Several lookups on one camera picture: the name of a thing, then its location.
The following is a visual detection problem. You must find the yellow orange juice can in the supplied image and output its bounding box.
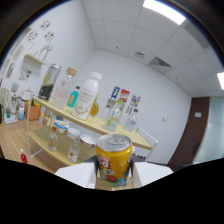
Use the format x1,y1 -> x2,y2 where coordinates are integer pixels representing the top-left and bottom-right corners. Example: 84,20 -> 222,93
95,133 -> 134,188

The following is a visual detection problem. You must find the clear bottle with orange cap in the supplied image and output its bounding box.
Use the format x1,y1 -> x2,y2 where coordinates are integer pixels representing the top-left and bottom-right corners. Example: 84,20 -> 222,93
47,125 -> 59,152

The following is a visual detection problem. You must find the clear bottle with green cap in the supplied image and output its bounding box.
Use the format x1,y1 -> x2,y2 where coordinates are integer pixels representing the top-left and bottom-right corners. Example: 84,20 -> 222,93
103,98 -> 125,133

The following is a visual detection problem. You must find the white bowl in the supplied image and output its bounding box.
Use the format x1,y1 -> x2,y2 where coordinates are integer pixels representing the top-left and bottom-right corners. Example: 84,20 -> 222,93
79,133 -> 98,148
66,127 -> 82,140

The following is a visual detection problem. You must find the white two-tier wooden rack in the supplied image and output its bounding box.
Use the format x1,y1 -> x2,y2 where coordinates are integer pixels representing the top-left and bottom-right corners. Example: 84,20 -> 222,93
25,91 -> 159,168

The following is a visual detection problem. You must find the clear bottle with blue cap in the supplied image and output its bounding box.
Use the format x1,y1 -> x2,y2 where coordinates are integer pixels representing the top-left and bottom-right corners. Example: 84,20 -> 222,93
124,108 -> 139,133

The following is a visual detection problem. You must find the brown door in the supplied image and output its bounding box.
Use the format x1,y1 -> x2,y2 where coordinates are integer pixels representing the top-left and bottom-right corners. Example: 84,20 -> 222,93
166,96 -> 211,173

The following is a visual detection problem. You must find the small amber bottle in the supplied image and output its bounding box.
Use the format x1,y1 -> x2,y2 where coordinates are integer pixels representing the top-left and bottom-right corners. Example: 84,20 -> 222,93
89,94 -> 100,118

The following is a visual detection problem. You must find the small teal liquid bottle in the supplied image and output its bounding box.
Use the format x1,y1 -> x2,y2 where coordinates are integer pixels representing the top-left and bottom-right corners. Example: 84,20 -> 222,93
66,85 -> 81,109

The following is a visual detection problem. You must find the orange storage basket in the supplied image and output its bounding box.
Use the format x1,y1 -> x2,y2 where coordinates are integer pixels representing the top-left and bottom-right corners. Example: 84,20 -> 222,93
23,101 -> 42,121

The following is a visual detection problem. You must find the large white milk bottle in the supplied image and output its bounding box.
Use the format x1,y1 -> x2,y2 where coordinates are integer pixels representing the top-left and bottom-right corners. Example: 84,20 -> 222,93
71,71 -> 103,121

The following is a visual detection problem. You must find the red white printed card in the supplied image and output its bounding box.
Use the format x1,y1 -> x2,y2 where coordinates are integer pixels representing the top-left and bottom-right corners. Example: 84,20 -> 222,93
119,88 -> 131,104

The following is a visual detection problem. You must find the pale blue white bottle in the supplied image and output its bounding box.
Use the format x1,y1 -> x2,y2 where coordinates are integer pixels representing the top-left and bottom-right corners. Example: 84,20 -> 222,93
17,105 -> 25,121

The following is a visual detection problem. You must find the tall glass bottle cork lid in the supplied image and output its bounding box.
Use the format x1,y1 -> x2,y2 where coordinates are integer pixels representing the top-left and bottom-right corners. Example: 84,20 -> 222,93
51,67 -> 78,110

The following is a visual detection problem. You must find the blue printed card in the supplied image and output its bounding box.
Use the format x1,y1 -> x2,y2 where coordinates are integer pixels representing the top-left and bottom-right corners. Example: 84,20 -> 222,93
110,85 -> 121,100

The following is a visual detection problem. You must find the white kitchen scale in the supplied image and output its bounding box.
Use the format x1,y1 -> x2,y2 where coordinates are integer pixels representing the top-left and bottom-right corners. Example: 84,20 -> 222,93
3,113 -> 19,125

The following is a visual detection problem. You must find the tall black yellow can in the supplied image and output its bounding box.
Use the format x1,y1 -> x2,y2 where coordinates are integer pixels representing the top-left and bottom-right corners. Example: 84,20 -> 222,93
37,63 -> 63,102

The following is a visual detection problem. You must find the wooden wall shelf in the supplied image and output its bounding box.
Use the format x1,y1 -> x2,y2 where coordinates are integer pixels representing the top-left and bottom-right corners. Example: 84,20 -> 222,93
24,53 -> 48,66

